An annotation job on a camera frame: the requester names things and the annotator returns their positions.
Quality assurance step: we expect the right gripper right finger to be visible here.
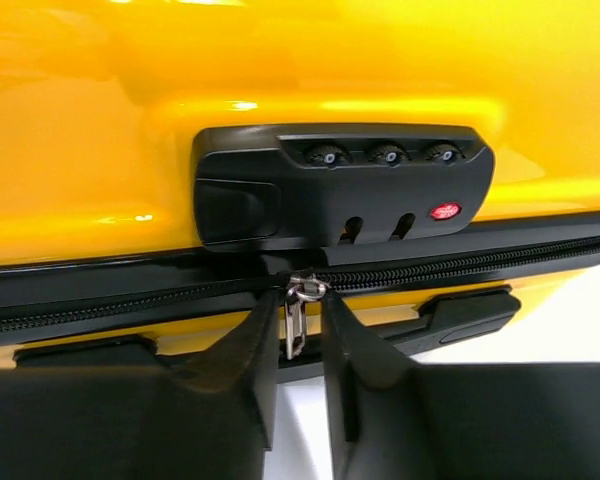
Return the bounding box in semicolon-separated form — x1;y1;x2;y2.
321;289;600;479

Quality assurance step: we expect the yellow suitcase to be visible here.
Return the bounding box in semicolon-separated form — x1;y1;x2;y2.
0;1;600;372

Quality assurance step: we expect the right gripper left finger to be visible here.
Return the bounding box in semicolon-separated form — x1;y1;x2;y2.
0;292;279;479

